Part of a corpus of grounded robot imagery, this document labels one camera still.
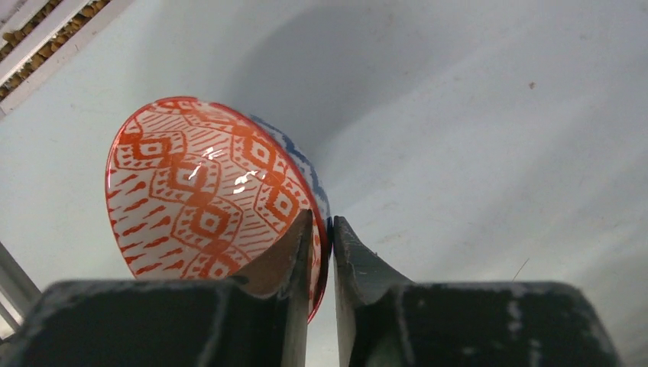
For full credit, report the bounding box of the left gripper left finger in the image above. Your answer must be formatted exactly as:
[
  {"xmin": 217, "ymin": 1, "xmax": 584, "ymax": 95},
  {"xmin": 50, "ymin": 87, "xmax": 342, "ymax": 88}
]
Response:
[{"xmin": 1, "ymin": 210, "xmax": 313, "ymax": 366}]

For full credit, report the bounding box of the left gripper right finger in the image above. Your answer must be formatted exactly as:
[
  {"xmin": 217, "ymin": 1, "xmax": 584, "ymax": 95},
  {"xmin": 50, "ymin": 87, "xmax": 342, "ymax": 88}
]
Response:
[{"xmin": 332, "ymin": 216, "xmax": 623, "ymax": 366}]

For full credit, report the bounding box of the blue zigzag orange-inside bowl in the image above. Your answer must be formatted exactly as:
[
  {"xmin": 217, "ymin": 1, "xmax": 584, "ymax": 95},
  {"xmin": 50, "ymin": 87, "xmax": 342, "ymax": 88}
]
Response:
[{"xmin": 105, "ymin": 96, "xmax": 332, "ymax": 314}]

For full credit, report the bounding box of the aluminium frame rail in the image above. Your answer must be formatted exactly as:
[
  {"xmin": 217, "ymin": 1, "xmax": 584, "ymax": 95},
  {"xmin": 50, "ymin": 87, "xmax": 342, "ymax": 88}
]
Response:
[{"xmin": 1, "ymin": 0, "xmax": 132, "ymax": 118}]

